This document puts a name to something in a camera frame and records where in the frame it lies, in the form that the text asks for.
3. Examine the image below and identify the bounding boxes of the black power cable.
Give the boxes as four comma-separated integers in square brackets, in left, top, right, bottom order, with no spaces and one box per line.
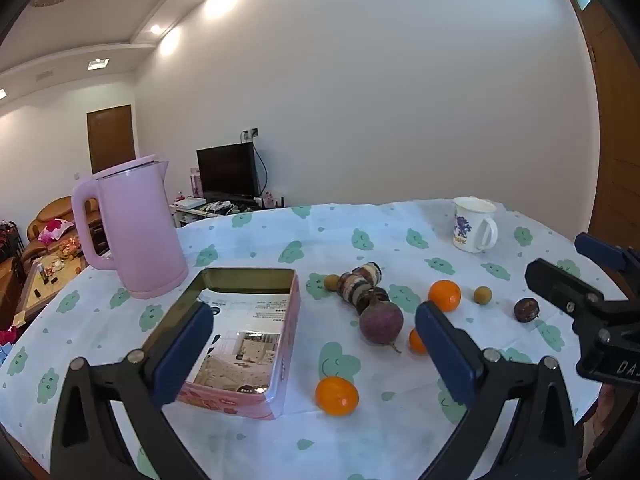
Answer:
[252,140,271,196]

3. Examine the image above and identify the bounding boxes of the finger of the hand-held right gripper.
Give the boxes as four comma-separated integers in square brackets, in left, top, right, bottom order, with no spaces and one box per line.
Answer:
[524,258,608,318]
[574,232,640,273]

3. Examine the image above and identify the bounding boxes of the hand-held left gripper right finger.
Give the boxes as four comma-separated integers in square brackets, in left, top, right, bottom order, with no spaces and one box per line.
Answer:
[414,301,585,480]

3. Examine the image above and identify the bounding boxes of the black television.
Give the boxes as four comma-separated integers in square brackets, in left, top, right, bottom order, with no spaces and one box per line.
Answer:
[196,142,260,201]

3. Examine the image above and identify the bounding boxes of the light wooden door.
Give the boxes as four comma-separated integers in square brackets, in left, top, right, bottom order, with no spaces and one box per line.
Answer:
[557,0,640,251]

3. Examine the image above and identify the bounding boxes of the red floral pillow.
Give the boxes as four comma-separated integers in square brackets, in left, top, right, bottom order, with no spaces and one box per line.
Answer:
[40,220,73,243]

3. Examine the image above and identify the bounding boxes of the white tablecloth with green clouds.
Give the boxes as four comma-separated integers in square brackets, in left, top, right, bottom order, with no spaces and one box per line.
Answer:
[0,199,640,480]

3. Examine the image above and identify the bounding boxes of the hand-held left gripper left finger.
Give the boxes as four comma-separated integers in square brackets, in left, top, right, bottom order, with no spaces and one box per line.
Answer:
[50,301,216,480]

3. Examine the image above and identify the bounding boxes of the purple beetroot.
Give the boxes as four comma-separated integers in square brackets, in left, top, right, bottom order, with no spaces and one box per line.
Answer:
[359,292,405,353]

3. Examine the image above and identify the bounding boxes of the brown wooden door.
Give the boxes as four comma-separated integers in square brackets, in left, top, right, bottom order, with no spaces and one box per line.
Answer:
[86,104,137,175]

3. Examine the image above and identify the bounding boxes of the large orange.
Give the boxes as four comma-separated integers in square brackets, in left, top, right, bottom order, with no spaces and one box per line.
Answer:
[428,280,462,313]

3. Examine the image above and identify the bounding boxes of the white television stand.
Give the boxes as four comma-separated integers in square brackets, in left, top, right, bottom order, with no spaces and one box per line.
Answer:
[170,195,286,228]

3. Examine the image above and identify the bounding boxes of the pink rectangular tin box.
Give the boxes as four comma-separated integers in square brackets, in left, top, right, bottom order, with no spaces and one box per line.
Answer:
[141,267,301,421]

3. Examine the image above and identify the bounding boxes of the white mug with blue print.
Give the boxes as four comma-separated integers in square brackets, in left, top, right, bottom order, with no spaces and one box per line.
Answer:
[451,197,499,254]

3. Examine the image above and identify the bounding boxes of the wooden coffee table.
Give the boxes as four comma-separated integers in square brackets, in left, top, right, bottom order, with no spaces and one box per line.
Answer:
[17,255,86,318]

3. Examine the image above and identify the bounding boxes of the dark purple passion fruit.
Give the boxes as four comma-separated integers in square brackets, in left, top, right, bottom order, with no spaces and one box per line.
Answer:
[513,298,540,323]

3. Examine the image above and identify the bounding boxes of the pink electric kettle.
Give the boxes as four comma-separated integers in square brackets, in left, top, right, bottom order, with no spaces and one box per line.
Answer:
[71,154,190,301]

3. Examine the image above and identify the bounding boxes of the brown leather sofa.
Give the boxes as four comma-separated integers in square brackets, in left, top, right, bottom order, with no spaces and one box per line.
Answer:
[25,196,108,261]

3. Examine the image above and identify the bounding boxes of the medium orange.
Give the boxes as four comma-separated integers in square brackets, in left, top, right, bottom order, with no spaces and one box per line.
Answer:
[315,376,360,416]

